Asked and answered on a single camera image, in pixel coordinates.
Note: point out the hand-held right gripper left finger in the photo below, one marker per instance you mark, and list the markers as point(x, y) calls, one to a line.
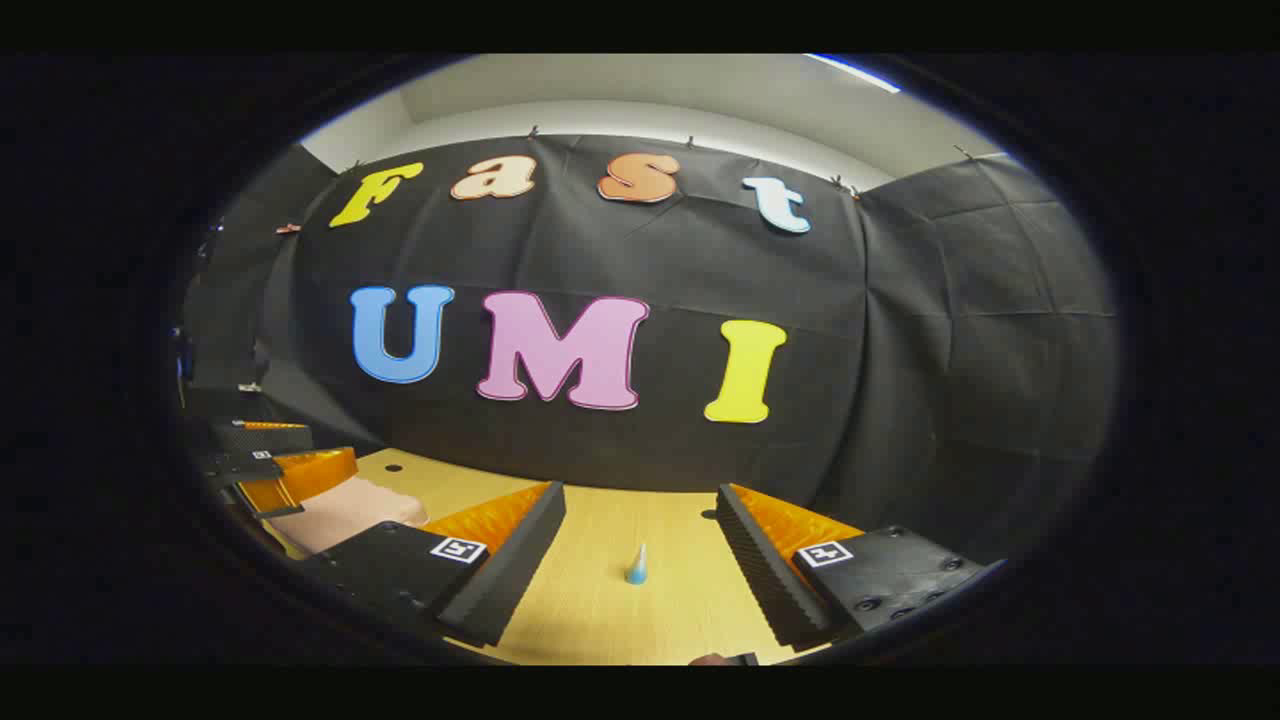
point(520, 545)

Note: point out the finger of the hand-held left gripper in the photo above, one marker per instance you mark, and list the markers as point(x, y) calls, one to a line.
point(300, 475)
point(270, 440)

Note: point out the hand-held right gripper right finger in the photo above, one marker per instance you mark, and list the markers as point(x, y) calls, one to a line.
point(760, 560)

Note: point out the pale blue product sachet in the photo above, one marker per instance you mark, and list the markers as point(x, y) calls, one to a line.
point(637, 568)

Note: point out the black backdrop cloth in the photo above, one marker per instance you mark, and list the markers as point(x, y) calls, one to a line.
point(680, 260)

